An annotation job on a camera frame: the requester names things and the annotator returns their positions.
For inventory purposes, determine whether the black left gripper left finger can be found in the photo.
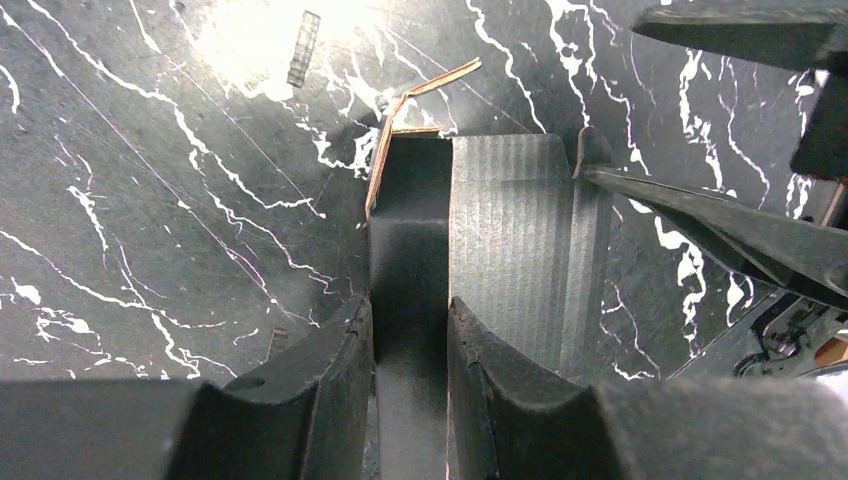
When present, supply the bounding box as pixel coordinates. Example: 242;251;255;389
1;295;373;479

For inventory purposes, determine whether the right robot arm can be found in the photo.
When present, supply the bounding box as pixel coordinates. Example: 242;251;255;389
582;1;847;377

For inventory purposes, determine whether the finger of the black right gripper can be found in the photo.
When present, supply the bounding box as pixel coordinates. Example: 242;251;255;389
632;1;847;179
581;166;847;310

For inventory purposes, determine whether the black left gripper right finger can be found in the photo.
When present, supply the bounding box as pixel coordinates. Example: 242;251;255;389
447;299;847;479

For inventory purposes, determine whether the small grey staple strip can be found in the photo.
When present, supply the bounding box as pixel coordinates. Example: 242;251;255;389
287;10;321;88

